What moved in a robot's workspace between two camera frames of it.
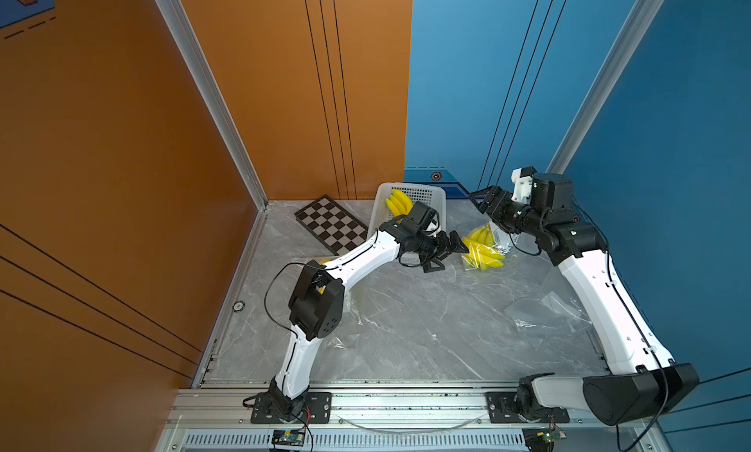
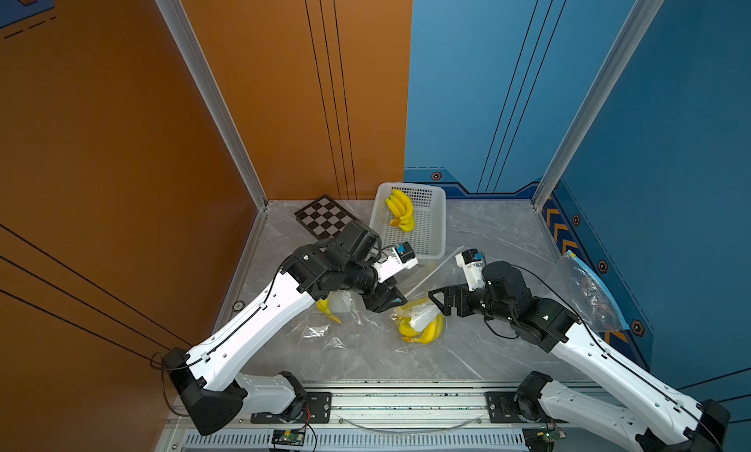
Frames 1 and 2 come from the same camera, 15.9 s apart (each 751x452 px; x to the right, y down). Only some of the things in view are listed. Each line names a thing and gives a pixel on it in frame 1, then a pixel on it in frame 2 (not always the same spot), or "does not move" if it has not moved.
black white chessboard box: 331,224 does not move
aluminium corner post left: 213,88 does not move
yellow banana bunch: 399,203 does not move
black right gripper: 498,209 to 462,293
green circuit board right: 551,435 does not move
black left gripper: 444,249 to 382,297
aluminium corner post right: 649,2 does not move
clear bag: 487,248 to 417,313
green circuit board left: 290,437 does not move
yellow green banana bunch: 483,250 to 430,335
